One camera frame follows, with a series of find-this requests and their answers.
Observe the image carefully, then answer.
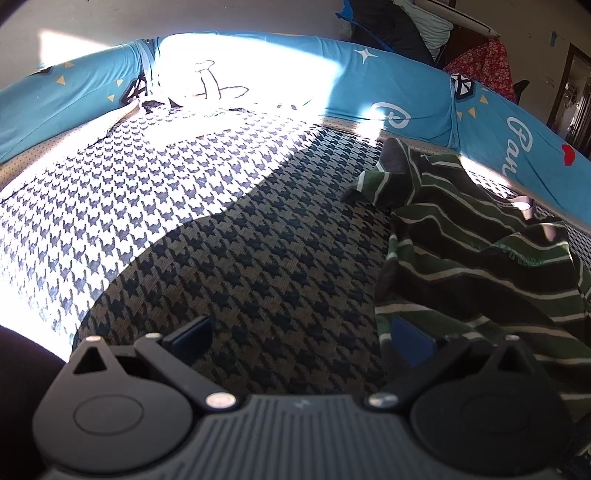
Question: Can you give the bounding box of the blue printed cushion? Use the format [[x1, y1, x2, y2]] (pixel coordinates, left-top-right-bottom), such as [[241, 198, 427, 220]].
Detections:
[[0, 41, 155, 164]]

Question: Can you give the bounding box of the white bolster pillow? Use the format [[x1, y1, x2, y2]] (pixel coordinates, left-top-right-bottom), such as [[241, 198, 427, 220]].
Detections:
[[438, 0, 502, 38]]

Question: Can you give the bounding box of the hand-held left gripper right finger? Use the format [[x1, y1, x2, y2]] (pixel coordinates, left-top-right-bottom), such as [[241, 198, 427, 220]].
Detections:
[[367, 318, 541, 411]]

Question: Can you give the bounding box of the green brown striped shirt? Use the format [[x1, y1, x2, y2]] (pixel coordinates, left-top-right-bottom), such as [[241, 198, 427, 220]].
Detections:
[[342, 137, 591, 425]]

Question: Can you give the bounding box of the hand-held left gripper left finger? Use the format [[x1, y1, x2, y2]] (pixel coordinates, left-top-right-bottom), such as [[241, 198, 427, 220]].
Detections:
[[65, 315, 237, 412]]

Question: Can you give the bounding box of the houndstooth patterned bed cover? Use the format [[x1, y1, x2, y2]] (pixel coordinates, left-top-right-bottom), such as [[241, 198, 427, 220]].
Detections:
[[0, 108, 591, 398]]

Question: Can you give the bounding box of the black blue jacket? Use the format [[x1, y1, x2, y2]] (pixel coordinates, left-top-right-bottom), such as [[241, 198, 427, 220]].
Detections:
[[337, 0, 435, 65]]

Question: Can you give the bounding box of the red floral cloth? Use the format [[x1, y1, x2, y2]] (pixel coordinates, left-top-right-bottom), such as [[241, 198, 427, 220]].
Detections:
[[443, 39, 518, 102]]

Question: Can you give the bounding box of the blue printed bedsheet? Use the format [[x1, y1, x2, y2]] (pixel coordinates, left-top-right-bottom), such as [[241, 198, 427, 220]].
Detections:
[[152, 32, 455, 148]]

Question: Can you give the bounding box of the light green pillow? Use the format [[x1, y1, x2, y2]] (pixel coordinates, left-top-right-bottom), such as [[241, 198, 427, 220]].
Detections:
[[397, 0, 455, 51]]

